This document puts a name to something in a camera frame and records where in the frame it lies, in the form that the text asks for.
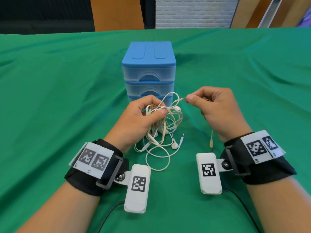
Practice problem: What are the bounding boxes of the black left camera cable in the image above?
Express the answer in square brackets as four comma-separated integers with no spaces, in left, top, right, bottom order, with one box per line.
[98,201,126,233]

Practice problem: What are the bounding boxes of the person's left forearm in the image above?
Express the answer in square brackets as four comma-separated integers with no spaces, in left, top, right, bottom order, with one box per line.
[17,181,101,233]

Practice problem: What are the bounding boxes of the person's right hand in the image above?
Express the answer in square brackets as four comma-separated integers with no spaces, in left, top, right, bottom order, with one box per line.
[186,86,253,143]

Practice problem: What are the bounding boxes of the blue plastic mini drawer unit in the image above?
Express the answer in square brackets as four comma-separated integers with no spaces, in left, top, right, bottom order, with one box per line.
[121,41,177,107]

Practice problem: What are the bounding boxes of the black left wrist strap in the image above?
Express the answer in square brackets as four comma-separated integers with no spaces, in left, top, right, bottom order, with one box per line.
[64,139,130,197]

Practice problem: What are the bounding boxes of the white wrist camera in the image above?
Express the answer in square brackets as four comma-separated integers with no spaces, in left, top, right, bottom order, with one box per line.
[196,152,234,195]
[114,164,152,214]

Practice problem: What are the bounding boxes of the black right wrist strap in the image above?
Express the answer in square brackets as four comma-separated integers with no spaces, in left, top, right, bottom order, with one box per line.
[220,132,297,185]

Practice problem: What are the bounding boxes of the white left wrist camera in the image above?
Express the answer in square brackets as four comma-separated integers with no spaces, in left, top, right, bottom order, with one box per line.
[114,164,152,214]

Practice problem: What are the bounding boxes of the white right marker tag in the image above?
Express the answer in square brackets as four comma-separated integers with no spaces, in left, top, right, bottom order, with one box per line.
[240,130,286,165]

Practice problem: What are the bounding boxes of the black sofa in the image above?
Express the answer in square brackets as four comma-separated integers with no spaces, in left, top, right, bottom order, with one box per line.
[0,0,96,35]

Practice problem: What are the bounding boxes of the wide orange wooden panel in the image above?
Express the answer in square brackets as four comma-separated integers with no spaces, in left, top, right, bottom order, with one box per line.
[90,0,145,32]

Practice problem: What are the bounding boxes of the tan wooden board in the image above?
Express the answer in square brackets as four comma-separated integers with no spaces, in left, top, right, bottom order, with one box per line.
[229,0,262,29]
[270,0,311,28]

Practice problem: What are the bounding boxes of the green tablecloth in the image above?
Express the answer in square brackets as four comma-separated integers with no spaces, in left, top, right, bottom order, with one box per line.
[0,28,311,233]

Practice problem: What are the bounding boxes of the white marker tag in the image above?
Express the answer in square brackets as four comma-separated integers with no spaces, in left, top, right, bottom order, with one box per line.
[69,142,115,179]
[240,130,286,165]

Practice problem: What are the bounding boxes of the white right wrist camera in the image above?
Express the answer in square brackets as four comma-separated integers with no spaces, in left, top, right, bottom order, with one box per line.
[196,152,234,195]

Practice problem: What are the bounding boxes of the purple cloth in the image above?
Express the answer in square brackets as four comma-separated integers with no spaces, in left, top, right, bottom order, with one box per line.
[296,11,311,28]

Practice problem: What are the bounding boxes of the white metal frame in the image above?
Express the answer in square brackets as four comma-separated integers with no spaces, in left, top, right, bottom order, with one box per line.
[257,0,284,28]

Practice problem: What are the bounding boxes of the black wrist strap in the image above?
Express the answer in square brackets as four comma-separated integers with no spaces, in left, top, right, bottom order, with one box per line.
[64,139,130,197]
[220,132,297,185]

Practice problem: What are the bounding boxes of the person's right forearm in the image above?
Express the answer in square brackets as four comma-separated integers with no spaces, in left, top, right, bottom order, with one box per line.
[247,177,311,233]

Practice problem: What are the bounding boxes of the white earphone cables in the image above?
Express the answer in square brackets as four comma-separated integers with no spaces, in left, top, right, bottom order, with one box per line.
[133,92,185,172]

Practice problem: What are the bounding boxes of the black camera cable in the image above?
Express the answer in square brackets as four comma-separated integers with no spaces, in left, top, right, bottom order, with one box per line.
[222,186,262,233]
[98,201,126,233]

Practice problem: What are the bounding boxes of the person's left hand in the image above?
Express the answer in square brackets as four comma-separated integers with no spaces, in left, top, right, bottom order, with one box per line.
[104,94,168,154]

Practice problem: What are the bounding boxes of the white left marker tag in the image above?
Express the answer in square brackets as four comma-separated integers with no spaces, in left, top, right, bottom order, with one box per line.
[69,142,115,179]

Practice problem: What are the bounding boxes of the black right camera cable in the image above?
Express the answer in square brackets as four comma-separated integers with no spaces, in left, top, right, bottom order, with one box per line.
[222,186,262,233]

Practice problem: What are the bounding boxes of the cream beige earphones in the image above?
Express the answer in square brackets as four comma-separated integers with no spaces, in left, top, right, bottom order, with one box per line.
[145,92,215,151]

